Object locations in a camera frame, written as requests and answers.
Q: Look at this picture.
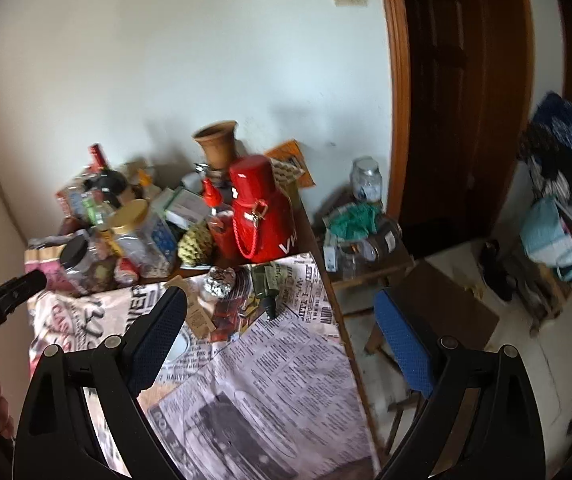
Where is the black shoe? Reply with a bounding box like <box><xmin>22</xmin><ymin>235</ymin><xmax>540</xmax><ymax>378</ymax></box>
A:
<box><xmin>478</xmin><ymin>238</ymin><xmax>516</xmax><ymax>304</ymax></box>

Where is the gold lid plastic jar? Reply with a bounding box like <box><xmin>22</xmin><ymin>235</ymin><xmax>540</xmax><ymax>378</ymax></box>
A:
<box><xmin>108</xmin><ymin>198</ymin><xmax>177</xmax><ymax>280</ymax></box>

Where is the green wrapper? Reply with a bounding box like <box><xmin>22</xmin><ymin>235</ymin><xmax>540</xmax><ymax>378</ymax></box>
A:
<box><xmin>247</xmin><ymin>261</ymin><xmax>286</xmax><ymax>321</ymax></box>

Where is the dark wooden door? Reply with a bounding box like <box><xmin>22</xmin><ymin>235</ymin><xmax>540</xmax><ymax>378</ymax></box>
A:
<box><xmin>383</xmin><ymin>0</ymin><xmax>534</xmax><ymax>258</ymax></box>

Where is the foil ball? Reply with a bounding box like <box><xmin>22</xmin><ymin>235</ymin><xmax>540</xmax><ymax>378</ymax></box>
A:
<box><xmin>202</xmin><ymin>266</ymin><xmax>236</xmax><ymax>299</ymax></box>

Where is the yellow green ball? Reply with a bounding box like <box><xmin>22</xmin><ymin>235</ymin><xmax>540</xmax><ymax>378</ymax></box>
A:
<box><xmin>177</xmin><ymin>221</ymin><xmax>214</xmax><ymax>268</ymax></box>

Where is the wooden table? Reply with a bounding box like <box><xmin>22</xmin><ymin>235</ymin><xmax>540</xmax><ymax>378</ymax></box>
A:
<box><xmin>157</xmin><ymin>192</ymin><xmax>381</xmax><ymax>472</ymax></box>

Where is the printed newspaper tablecloth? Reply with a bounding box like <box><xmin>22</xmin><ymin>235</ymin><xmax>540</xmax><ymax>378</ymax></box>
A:
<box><xmin>26</xmin><ymin>251</ymin><xmax>383</xmax><ymax>480</ymax></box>

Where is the red sauce bottle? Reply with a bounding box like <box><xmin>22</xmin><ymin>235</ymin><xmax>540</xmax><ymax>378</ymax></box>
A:
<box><xmin>202</xmin><ymin>178</ymin><xmax>239</xmax><ymax>260</ymax></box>

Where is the dark wine bottle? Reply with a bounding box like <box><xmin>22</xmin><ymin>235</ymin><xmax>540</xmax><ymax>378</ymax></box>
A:
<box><xmin>86</xmin><ymin>144</ymin><xmax>132</xmax><ymax>209</ymax></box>

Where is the red thermos jug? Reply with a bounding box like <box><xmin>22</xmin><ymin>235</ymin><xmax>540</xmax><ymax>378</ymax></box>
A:
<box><xmin>229</xmin><ymin>155</ymin><xmax>297</xmax><ymax>263</ymax></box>

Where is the clear glass jar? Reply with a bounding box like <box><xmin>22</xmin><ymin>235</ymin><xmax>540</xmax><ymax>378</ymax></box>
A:
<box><xmin>351</xmin><ymin>156</ymin><xmax>382</xmax><ymax>204</ymax></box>

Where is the tan cardboard piece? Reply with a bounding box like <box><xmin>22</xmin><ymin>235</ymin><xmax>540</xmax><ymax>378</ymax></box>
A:
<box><xmin>164</xmin><ymin>275</ymin><xmax>215</xmax><ymax>339</ymax></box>

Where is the orange paper packet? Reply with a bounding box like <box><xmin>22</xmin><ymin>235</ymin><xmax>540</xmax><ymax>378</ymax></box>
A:
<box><xmin>265</xmin><ymin>139</ymin><xmax>316</xmax><ymax>188</ymax></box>

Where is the black lid glass jar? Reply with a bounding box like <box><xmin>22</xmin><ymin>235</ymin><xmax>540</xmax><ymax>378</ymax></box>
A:
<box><xmin>59</xmin><ymin>235</ymin><xmax>117</xmax><ymax>296</ymax></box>

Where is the brown clay vase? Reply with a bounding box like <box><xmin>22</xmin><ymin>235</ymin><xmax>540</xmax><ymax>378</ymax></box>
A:
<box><xmin>193</xmin><ymin>120</ymin><xmax>237</xmax><ymax>171</ymax></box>

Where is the small red white can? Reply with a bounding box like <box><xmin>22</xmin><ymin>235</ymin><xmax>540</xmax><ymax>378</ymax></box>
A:
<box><xmin>114</xmin><ymin>257</ymin><xmax>140</xmax><ymax>287</ymax></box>

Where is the light blue bag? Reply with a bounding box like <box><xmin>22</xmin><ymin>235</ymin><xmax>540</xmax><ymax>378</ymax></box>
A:
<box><xmin>520</xmin><ymin>195</ymin><xmax>572</xmax><ymax>282</ymax></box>

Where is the pink tan paper bag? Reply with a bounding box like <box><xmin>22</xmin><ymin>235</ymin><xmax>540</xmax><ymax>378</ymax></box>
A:
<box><xmin>24</xmin><ymin>245</ymin><xmax>74</xmax><ymax>294</ymax></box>

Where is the wooden stool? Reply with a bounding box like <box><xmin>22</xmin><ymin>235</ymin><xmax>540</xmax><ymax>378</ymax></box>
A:
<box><xmin>335</xmin><ymin>253</ymin><xmax>502</xmax><ymax>456</ymax></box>

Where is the green cloth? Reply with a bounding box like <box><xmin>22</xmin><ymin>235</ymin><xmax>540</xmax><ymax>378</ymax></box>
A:
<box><xmin>325</xmin><ymin>203</ymin><xmax>380</xmax><ymax>242</ymax></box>

